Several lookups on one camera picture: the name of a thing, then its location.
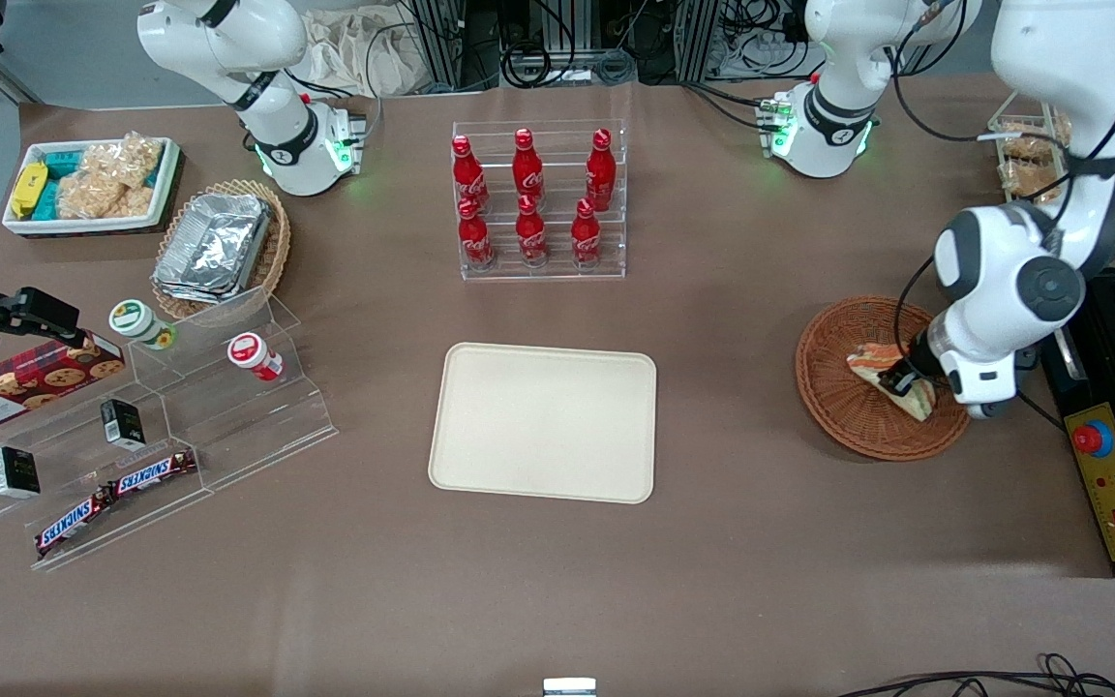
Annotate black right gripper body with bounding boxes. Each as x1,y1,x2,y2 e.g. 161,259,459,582
0,286,86,355

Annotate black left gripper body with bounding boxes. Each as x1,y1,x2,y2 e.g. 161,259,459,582
904,327,948,380

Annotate triangular sandwich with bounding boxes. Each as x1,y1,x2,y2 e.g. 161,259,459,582
846,344,936,423

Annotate brown round wicker basket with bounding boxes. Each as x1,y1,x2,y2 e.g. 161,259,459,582
796,295,973,462

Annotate tan oval wicker basket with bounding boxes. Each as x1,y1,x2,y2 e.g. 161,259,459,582
151,179,292,320

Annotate cream plastic serving tray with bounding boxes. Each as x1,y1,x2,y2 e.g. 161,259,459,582
428,342,658,505

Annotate red tartan cookie box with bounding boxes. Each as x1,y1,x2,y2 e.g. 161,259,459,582
0,331,126,437

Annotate green lid yoghurt cup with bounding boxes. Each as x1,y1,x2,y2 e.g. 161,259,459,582
109,299,177,350

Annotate yellow snack pack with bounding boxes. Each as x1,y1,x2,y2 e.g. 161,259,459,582
11,162,48,219

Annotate small black box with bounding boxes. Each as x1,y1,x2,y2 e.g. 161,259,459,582
100,398,146,451
0,445,42,500

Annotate clear bag rice crackers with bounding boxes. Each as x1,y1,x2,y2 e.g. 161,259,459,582
56,145,130,221
115,133,165,216

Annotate clear acrylic stepped stand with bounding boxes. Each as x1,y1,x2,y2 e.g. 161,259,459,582
127,286,339,490
0,373,215,572

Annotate black appliance cabinet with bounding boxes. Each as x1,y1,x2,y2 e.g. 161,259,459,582
1032,266,1115,579

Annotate white rectangular snack bin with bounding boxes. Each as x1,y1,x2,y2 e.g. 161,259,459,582
2,136,183,236

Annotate stacked aluminium foil containers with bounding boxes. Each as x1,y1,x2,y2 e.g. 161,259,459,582
153,192,273,303

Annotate brown Snickers bar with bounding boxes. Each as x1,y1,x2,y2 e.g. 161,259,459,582
109,447,198,498
35,489,118,560

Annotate red lid yoghurt cup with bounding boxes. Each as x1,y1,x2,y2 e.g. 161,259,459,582
227,332,284,381

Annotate red cola bottle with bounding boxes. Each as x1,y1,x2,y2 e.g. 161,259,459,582
571,198,603,267
458,198,496,270
512,128,545,204
516,195,549,267
586,128,617,212
451,135,491,214

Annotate clear acrylic bottle rack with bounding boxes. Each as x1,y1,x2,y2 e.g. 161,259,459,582
451,118,627,282

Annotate beige crumpled cloth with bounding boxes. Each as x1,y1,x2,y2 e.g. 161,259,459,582
296,8,428,98

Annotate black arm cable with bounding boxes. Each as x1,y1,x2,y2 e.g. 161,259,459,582
895,256,938,361

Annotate black floor cables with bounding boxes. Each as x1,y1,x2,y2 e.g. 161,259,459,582
838,653,1115,697

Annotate aluminium profile frame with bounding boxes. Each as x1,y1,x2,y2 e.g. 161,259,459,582
412,0,502,94
678,0,725,84

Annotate coiled black cables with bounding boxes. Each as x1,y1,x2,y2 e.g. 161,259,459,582
502,39,638,90

